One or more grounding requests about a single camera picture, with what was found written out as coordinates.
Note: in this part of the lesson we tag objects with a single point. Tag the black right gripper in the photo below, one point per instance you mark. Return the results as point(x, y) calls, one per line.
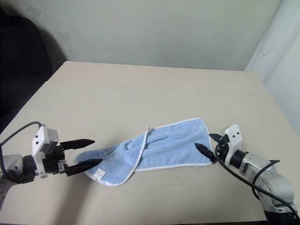
point(222, 150)

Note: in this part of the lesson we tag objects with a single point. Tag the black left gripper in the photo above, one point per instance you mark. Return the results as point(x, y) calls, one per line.
point(52, 162)

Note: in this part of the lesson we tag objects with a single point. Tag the light blue towel white trim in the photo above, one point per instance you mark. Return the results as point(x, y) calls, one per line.
point(168, 145)

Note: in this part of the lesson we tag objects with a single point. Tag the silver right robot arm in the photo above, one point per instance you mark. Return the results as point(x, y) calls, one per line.
point(274, 178)

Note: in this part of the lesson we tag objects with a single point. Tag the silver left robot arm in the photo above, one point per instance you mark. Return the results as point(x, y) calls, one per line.
point(12, 165)

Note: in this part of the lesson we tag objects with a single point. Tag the dark upholstered chair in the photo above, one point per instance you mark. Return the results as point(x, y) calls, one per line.
point(21, 65)

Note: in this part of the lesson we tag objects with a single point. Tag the white door panel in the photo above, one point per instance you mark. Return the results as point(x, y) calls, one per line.
point(279, 47)

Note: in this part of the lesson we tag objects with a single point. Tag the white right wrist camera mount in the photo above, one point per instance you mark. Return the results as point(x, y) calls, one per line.
point(234, 138)

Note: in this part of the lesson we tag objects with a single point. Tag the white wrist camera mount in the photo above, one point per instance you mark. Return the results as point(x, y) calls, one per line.
point(234, 138)
point(38, 145)

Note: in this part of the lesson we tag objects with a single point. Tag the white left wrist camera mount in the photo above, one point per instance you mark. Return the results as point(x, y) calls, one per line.
point(38, 145)

